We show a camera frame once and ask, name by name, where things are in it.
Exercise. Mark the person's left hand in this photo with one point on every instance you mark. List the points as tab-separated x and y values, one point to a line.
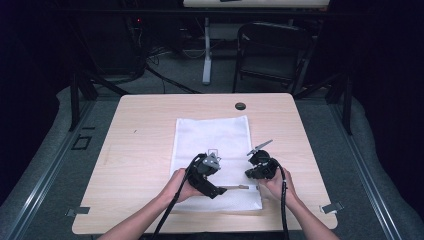
178	186

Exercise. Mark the short black tape strip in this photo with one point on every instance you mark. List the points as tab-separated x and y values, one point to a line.
88	128

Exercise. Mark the black horizontal frame bar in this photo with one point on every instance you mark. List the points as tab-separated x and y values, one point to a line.
166	12

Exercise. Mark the aluminium floor rail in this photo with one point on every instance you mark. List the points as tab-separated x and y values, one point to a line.
363	173
50	173

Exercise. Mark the dark equipment cabinet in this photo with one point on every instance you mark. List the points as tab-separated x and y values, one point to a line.
110	46

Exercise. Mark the black table grommet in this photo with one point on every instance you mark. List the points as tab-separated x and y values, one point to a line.
240	106

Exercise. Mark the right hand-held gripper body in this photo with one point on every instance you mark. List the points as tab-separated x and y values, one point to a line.
266	166

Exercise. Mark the gray metal table bracket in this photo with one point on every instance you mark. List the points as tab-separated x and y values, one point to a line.
78	211
331	207

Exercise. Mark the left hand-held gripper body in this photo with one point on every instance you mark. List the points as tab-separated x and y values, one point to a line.
201	170

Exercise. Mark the white desk leg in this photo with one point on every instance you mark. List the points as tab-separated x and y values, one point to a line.
207	56

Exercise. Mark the white mesh laundry bag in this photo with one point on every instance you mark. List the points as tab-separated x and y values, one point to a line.
213	140

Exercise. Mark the person's right hand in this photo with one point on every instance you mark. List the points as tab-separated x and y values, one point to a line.
276	190

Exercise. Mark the black folding chair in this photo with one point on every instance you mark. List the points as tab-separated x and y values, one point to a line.
271	53

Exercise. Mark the black metal stand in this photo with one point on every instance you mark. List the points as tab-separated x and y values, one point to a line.
75	100
347	103

